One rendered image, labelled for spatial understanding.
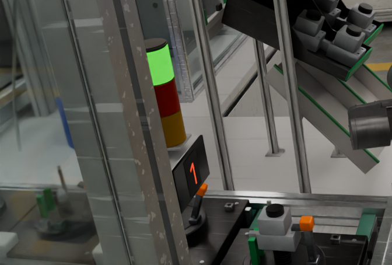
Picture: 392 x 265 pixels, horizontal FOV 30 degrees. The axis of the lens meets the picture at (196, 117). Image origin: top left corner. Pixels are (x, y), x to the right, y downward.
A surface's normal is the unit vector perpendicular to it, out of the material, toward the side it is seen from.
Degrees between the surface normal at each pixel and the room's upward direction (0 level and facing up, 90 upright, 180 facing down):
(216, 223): 0
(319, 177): 0
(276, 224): 90
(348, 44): 90
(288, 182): 0
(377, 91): 90
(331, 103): 45
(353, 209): 90
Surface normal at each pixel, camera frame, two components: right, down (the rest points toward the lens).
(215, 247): -0.18, -0.90
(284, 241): -0.36, 0.43
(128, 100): 0.92, 0.00
